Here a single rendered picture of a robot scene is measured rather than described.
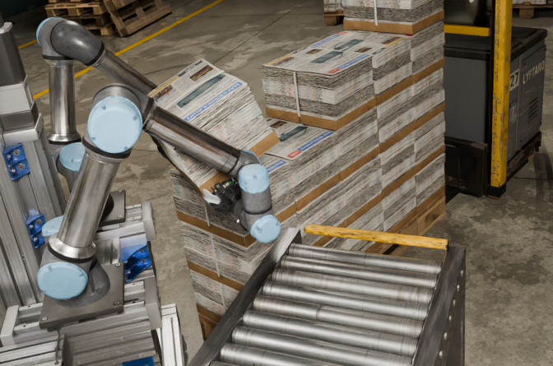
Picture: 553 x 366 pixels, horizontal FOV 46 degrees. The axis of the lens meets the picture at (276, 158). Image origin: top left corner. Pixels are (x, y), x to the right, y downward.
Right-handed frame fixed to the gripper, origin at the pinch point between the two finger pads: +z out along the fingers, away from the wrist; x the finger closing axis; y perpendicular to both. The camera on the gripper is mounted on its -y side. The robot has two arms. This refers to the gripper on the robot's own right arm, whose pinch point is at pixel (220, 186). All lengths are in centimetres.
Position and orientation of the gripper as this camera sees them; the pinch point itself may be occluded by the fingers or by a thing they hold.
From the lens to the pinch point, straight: 197.8
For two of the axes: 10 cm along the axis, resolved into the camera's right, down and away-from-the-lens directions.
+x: -7.9, 5.9, -1.9
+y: -4.3, -7.4, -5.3
